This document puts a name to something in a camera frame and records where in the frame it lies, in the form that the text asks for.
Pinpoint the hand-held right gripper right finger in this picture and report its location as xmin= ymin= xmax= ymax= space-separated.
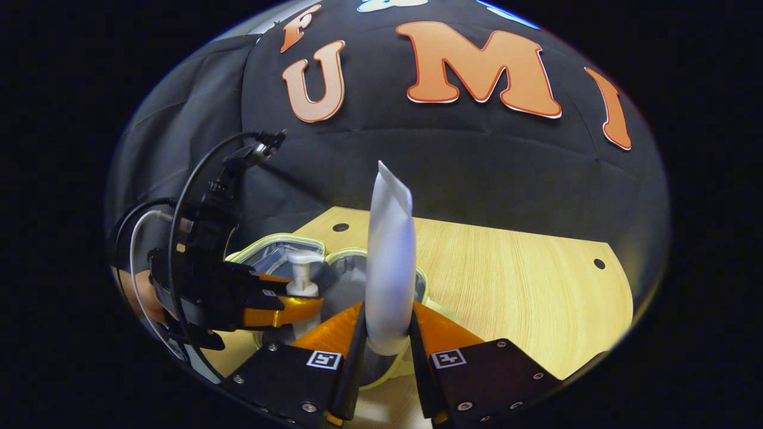
xmin=410 ymin=300 xmax=562 ymax=427

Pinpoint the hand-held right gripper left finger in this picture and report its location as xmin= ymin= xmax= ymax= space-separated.
xmin=220 ymin=300 xmax=366 ymax=427

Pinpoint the white pump bottle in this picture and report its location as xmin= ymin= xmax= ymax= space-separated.
xmin=286 ymin=250 xmax=326 ymax=335

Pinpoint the white squeeze tube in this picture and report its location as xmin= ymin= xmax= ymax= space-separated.
xmin=364 ymin=159 xmax=417 ymax=358

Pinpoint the black backdrop cloth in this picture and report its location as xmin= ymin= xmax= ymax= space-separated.
xmin=106 ymin=0 xmax=669 ymax=304

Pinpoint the white cable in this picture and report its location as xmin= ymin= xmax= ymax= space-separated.
xmin=129 ymin=209 xmax=181 ymax=358

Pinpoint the black cable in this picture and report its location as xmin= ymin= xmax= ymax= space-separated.
xmin=168 ymin=130 xmax=263 ymax=382

